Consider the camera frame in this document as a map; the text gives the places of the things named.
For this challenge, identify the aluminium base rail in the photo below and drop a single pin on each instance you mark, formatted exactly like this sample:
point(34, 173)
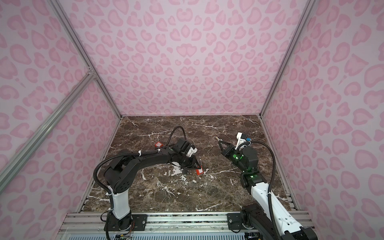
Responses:
point(162, 226)

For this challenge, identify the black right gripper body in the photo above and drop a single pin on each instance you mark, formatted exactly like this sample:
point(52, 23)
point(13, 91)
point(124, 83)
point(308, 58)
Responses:
point(229, 151)

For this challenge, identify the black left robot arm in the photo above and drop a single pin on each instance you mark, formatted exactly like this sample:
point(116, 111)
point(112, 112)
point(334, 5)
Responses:
point(122, 169)

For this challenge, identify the right corner aluminium post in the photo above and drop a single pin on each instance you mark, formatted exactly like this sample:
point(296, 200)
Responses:
point(306, 15)

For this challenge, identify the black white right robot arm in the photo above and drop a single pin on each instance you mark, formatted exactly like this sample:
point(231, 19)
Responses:
point(268, 216)

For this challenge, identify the corner aluminium post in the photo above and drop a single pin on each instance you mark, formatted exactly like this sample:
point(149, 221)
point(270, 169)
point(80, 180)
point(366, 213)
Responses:
point(79, 46)
point(306, 15)

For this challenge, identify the diagonal aluminium frame bar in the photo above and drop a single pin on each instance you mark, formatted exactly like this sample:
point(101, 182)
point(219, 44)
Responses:
point(19, 160)

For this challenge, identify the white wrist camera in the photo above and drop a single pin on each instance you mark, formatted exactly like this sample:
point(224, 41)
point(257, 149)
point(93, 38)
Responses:
point(191, 151)
point(241, 138)

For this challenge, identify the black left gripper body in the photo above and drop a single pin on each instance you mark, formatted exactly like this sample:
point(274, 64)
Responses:
point(189, 162)

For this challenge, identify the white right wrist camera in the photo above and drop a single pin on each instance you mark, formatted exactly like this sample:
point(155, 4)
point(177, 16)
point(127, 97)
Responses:
point(241, 138)

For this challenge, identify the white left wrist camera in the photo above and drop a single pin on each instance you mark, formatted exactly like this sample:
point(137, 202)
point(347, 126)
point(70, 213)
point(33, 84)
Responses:
point(191, 151)

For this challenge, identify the left corner aluminium post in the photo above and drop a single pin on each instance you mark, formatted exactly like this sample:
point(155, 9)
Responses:
point(79, 46)

